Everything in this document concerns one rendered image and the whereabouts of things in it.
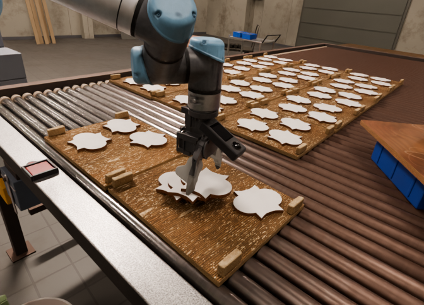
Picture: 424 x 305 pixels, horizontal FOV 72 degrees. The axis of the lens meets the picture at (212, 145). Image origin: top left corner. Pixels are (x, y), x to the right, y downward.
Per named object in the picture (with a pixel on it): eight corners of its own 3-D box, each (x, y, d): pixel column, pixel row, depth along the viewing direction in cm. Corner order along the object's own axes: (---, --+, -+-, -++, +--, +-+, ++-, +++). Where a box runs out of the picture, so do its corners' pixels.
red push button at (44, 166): (33, 179, 83) (32, 175, 83) (26, 171, 87) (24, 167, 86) (55, 172, 87) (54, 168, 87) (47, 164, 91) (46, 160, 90)
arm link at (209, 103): (227, 89, 67) (209, 98, 60) (225, 108, 69) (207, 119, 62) (199, 83, 70) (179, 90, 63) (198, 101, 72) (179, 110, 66)
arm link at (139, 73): (130, 25, 52) (190, 28, 55) (129, 58, 62) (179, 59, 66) (135, 65, 50) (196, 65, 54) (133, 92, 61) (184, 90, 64)
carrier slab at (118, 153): (105, 191, 80) (104, 186, 79) (44, 140, 104) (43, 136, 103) (195, 151, 104) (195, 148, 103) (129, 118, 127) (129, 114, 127)
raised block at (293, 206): (291, 216, 74) (294, 207, 73) (285, 212, 75) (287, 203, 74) (302, 206, 78) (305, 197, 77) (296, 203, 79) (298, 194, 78)
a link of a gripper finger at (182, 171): (171, 188, 72) (185, 153, 73) (192, 197, 69) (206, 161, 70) (165, 187, 69) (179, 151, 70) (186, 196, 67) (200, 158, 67)
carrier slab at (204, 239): (218, 288, 56) (219, 282, 55) (108, 192, 80) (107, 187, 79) (303, 208, 79) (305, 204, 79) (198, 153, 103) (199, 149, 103)
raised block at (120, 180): (115, 189, 79) (113, 180, 78) (111, 185, 80) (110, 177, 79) (134, 180, 83) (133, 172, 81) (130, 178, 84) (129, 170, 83)
